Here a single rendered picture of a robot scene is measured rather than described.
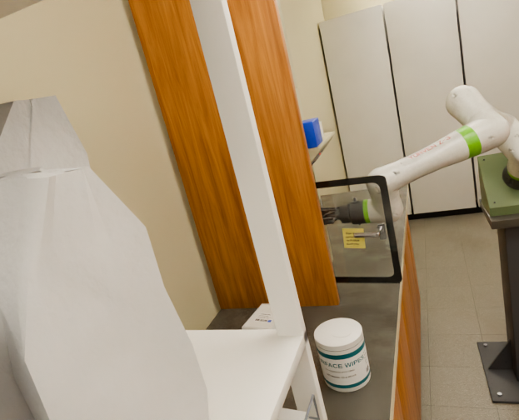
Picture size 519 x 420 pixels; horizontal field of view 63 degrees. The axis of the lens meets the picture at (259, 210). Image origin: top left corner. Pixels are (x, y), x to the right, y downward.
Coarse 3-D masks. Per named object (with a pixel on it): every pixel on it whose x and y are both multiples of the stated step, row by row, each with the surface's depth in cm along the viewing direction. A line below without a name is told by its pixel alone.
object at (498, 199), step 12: (480, 156) 207; (492, 156) 205; (504, 156) 202; (480, 168) 204; (492, 168) 202; (480, 180) 208; (492, 180) 200; (492, 192) 197; (504, 192) 196; (516, 192) 194; (492, 204) 195; (504, 204) 193; (516, 204) 192; (492, 216) 196
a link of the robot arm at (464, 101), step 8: (456, 88) 160; (464, 88) 158; (472, 88) 158; (448, 96) 162; (456, 96) 158; (464, 96) 157; (472, 96) 156; (480, 96) 156; (448, 104) 161; (456, 104) 158; (464, 104) 156; (472, 104) 154; (480, 104) 153; (488, 104) 155; (448, 112) 165; (456, 112) 159; (464, 112) 156; (472, 112) 154; (504, 112) 182; (464, 120) 157; (512, 120) 182; (512, 128) 181
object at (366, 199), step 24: (336, 192) 148; (360, 192) 144; (384, 192) 140; (336, 216) 151; (360, 216) 147; (384, 216) 143; (336, 240) 155; (384, 240) 146; (336, 264) 158; (360, 264) 154; (384, 264) 150
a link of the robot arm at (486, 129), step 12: (492, 108) 153; (468, 120) 155; (480, 120) 151; (492, 120) 148; (504, 120) 149; (468, 132) 149; (480, 132) 148; (492, 132) 147; (504, 132) 148; (468, 144) 148; (480, 144) 148; (492, 144) 149
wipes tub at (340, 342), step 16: (336, 320) 120; (352, 320) 118; (320, 336) 115; (336, 336) 113; (352, 336) 111; (320, 352) 114; (336, 352) 110; (352, 352) 110; (336, 368) 112; (352, 368) 111; (368, 368) 115; (336, 384) 114; (352, 384) 112
